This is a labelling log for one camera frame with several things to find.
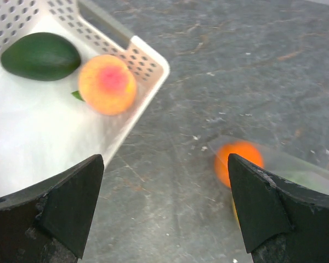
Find orange fruit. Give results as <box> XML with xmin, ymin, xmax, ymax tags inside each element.
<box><xmin>214</xmin><ymin>140</ymin><xmax>264</xmax><ymax>188</ymax></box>

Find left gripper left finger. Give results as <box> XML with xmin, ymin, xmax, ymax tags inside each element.
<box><xmin>0</xmin><ymin>154</ymin><xmax>104</xmax><ymax>262</ymax></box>

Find pink yellow peach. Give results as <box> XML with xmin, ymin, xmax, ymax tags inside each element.
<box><xmin>72</xmin><ymin>54</ymin><xmax>137</xmax><ymax>116</ymax></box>

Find clear zip top bag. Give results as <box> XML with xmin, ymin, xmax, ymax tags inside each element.
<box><xmin>208</xmin><ymin>135</ymin><xmax>329</xmax><ymax>195</ymax></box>

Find yellow lemon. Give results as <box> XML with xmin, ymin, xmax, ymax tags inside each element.
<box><xmin>232</xmin><ymin>199</ymin><xmax>240</xmax><ymax>228</ymax></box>

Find white perforated plastic basket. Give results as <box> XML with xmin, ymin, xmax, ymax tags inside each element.
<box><xmin>0</xmin><ymin>1</ymin><xmax>170</xmax><ymax>198</ymax></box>

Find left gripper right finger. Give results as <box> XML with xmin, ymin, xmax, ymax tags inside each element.
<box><xmin>228</xmin><ymin>154</ymin><xmax>329</xmax><ymax>262</ymax></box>

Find dark green avocado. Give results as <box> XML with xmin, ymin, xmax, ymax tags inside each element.
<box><xmin>1</xmin><ymin>32</ymin><xmax>81</xmax><ymax>82</ymax></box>

